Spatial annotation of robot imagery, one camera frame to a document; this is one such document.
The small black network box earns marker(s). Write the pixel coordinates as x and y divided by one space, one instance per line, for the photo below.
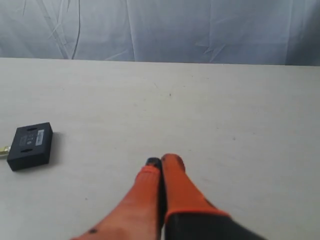
31 146

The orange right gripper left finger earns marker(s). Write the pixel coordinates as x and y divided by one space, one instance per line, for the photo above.
138 216

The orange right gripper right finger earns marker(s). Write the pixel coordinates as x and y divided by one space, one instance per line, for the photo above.
189 215

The grey backdrop cloth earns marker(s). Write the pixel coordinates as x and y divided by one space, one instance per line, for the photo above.
273 32

